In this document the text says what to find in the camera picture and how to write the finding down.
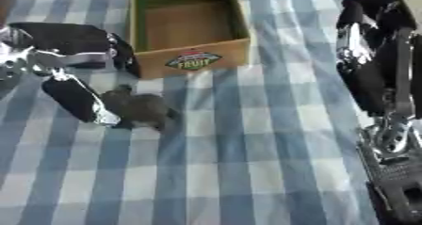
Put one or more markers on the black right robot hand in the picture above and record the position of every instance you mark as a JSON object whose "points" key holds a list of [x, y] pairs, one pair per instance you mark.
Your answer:
{"points": [[379, 75]]}

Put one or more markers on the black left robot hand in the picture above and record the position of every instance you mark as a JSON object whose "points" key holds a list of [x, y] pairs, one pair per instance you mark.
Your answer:
{"points": [[66, 40]]}

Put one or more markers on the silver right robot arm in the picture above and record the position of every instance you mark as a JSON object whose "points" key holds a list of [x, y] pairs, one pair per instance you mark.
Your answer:
{"points": [[396, 169]]}

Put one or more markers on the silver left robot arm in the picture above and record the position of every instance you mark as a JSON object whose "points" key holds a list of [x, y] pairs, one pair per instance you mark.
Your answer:
{"points": [[14, 57]]}

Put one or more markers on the tan cardboard box green inside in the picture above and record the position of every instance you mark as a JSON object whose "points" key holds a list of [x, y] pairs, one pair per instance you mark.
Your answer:
{"points": [[189, 31]]}

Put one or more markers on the grey soft toy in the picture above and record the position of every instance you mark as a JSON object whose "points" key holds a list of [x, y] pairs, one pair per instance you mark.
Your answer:
{"points": [[140, 108]]}

